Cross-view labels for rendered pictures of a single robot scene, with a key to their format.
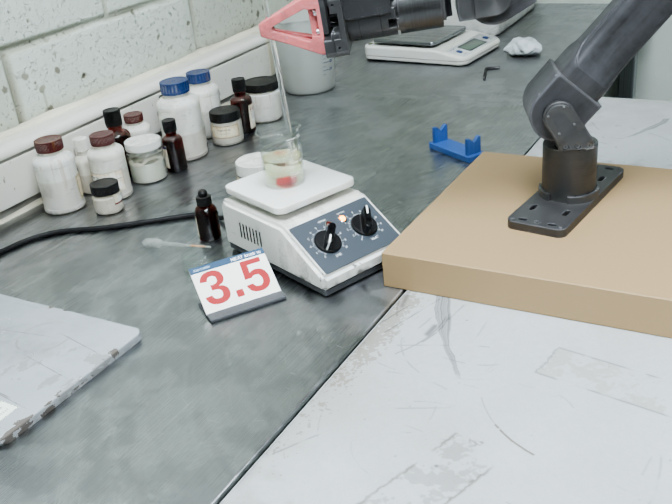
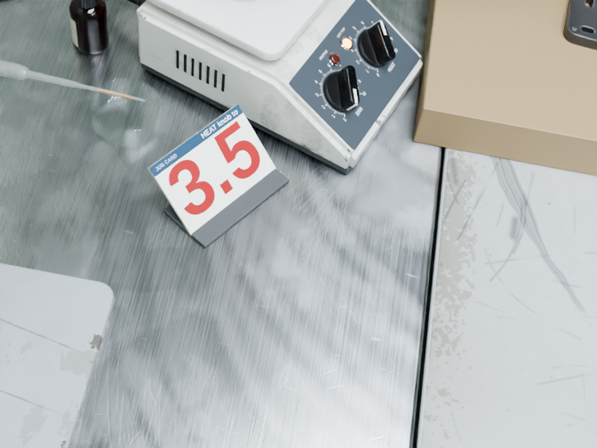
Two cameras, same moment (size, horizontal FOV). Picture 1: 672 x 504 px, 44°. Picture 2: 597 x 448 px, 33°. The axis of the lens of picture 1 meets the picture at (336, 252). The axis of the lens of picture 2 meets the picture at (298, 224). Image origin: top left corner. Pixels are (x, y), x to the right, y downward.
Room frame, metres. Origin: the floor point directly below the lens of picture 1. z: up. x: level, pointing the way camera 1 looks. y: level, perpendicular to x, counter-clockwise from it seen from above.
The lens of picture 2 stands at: (0.40, 0.29, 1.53)
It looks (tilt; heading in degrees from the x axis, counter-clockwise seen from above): 56 degrees down; 329
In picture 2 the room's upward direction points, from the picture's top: 10 degrees clockwise
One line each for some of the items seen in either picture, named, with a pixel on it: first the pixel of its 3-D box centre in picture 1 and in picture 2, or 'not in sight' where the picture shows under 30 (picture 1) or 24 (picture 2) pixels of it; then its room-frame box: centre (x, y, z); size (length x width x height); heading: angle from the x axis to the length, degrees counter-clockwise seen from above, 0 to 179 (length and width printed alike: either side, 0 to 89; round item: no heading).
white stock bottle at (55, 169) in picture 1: (56, 173); not in sight; (1.15, 0.40, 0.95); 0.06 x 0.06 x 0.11
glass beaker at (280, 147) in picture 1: (279, 154); not in sight; (0.94, 0.06, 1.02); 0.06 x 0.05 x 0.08; 133
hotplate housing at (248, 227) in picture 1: (306, 222); (273, 36); (0.92, 0.03, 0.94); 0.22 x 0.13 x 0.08; 37
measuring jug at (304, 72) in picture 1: (309, 50); not in sight; (1.68, 0.01, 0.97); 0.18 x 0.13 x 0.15; 149
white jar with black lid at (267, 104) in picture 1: (262, 99); not in sight; (1.50, 0.11, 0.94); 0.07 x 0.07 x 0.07
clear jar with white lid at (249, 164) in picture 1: (260, 186); not in sight; (1.05, 0.09, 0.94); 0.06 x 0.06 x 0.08
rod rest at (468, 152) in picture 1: (456, 142); not in sight; (1.21, -0.20, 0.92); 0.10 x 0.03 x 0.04; 29
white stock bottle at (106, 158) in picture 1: (108, 165); not in sight; (1.18, 0.33, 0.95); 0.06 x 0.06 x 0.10
